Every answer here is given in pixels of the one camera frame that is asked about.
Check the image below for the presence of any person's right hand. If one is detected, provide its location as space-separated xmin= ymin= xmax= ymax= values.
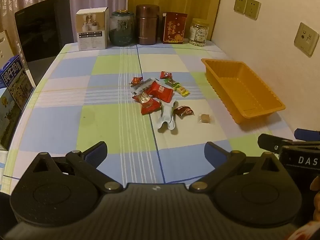
xmin=309 ymin=177 xmax=320 ymax=222

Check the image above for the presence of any white cardboard box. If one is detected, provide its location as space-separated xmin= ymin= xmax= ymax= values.
xmin=76 ymin=7 xmax=109 ymax=51

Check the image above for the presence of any black flat screen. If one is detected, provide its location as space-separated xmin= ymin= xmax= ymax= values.
xmin=14 ymin=0 xmax=75 ymax=87

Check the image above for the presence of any yellow green candy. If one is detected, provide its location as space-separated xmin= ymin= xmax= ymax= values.
xmin=174 ymin=85 xmax=190 ymax=97

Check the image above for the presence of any beige network wall plate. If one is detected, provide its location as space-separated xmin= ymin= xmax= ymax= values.
xmin=294 ymin=22 xmax=320 ymax=57

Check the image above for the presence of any clear snack packet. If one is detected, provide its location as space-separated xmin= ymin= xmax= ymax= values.
xmin=130 ymin=78 xmax=157 ymax=95

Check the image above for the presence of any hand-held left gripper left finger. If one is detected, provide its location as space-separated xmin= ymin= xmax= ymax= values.
xmin=24 ymin=141 xmax=123 ymax=193

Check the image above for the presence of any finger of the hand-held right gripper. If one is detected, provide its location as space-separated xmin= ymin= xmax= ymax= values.
xmin=294 ymin=128 xmax=320 ymax=140
xmin=257 ymin=133 xmax=284 ymax=153

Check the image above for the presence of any plastic jar of nuts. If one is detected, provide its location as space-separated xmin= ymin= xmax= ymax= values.
xmin=189 ymin=18 xmax=209 ymax=47

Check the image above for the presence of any red gift box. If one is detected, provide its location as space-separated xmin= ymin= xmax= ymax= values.
xmin=162 ymin=12 xmax=188 ymax=44

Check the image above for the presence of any blue milk carton box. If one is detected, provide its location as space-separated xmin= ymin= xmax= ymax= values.
xmin=0 ymin=55 xmax=34 ymax=152

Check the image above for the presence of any red packet with figure print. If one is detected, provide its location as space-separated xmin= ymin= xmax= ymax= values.
xmin=132 ymin=92 xmax=162 ymax=115

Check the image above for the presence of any green glass jar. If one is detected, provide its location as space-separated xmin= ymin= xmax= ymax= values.
xmin=109 ymin=10 xmax=135 ymax=47

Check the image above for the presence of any yellow plastic tray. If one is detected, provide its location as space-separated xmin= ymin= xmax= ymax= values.
xmin=201 ymin=59 xmax=286 ymax=125

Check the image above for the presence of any white packet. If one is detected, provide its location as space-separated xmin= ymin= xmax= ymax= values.
xmin=157 ymin=99 xmax=178 ymax=131

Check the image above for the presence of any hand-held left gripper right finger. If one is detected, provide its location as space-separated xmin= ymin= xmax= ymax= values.
xmin=189 ymin=141 xmax=288 ymax=193

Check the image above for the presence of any beige wall socket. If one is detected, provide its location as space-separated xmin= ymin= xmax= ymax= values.
xmin=234 ymin=0 xmax=248 ymax=14
xmin=244 ymin=0 xmax=261 ymax=20

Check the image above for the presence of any brown metal canister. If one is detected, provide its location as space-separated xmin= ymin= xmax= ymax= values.
xmin=136 ymin=4 xmax=160 ymax=45

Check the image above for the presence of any red snack packet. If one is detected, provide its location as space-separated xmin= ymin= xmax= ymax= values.
xmin=145 ymin=81 xmax=174 ymax=102

